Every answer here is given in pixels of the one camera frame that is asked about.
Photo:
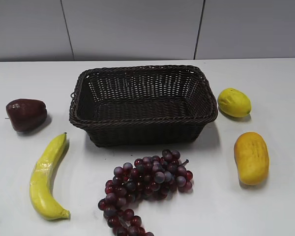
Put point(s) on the dark red wax apple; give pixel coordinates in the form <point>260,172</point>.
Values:
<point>26,114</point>

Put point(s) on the yellow banana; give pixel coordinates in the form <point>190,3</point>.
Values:
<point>40,193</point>

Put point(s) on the purple grape bunch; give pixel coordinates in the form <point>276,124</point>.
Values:
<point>147,178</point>

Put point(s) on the orange yellow mango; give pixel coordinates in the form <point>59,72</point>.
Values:
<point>252,158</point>

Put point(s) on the dark brown wicker basket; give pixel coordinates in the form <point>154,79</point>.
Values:
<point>142,105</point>

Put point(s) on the yellow lemon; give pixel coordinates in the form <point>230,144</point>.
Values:
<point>234,103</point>

